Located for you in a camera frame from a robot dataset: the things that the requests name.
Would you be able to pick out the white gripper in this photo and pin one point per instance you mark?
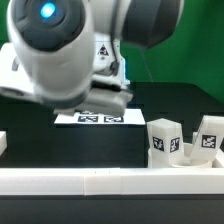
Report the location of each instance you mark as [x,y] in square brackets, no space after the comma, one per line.
[108,95]

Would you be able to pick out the white round stool seat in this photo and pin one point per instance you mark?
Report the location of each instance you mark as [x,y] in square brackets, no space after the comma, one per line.
[183,161]

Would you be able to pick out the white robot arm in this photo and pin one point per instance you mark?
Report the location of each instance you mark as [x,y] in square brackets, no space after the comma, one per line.
[52,58]

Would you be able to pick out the white marker tag sheet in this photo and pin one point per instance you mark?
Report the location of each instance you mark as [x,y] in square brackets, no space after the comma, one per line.
[131,116]

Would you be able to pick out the white U-shaped obstacle fence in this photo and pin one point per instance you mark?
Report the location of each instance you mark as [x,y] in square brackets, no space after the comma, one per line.
[86,182]

